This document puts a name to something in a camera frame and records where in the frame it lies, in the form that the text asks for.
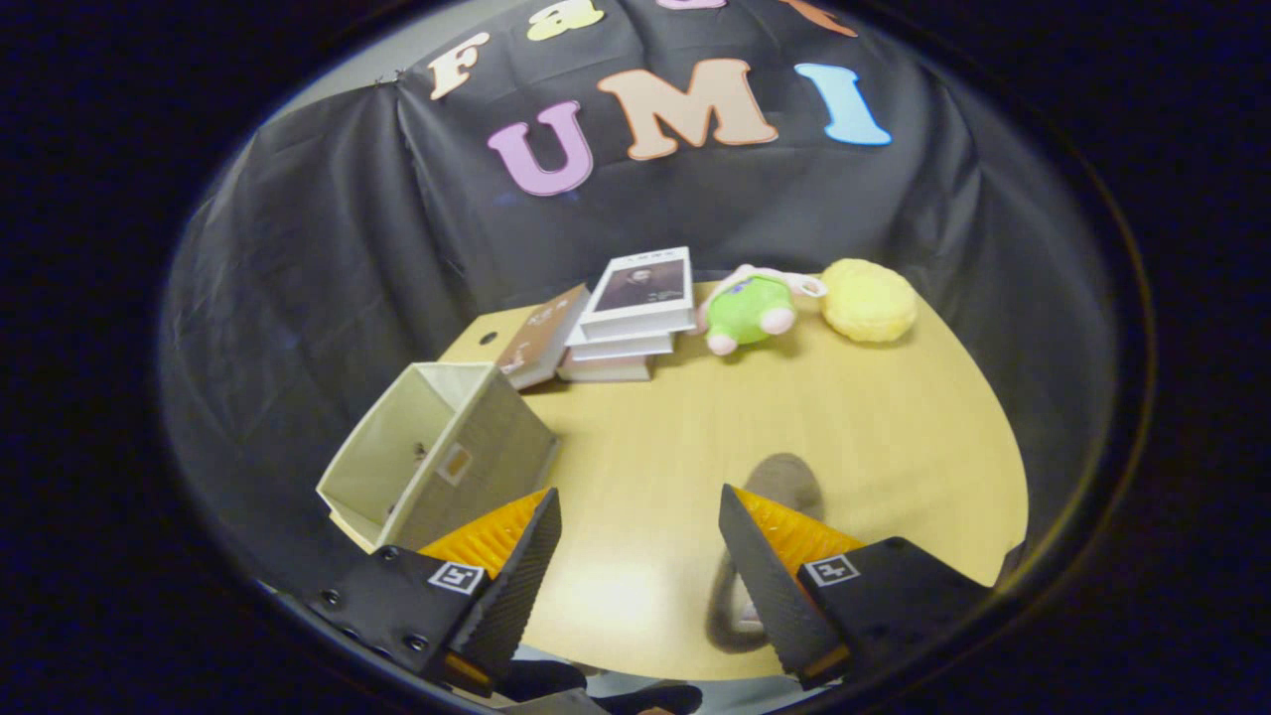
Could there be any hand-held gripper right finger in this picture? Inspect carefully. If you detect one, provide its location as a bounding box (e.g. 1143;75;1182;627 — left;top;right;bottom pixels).
718;484;996;691

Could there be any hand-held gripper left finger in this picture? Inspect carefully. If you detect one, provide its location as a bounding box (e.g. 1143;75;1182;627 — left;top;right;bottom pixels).
306;487;564;694

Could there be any brown shoe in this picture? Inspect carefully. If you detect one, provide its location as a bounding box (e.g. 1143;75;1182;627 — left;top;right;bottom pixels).
706;452;826;655

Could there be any grey storage box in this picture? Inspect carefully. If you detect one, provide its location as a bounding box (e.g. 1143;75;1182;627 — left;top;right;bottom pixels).
316;360;563;555

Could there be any brown cover book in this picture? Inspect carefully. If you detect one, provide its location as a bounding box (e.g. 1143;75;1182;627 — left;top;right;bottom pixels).
495;283;593;391

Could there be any green plush toy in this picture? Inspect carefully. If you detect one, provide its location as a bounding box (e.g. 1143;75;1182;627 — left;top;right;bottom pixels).
694;263;828;358

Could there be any yellow plush toy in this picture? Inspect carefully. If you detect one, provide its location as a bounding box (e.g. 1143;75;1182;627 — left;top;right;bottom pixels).
819;257;919;345

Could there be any white portrait cover book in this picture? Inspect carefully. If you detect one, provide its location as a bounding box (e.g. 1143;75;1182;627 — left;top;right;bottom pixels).
578;245;697;343

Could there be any black backdrop cloth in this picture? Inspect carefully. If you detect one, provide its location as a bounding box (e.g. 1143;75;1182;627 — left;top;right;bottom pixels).
159;0;1123;597

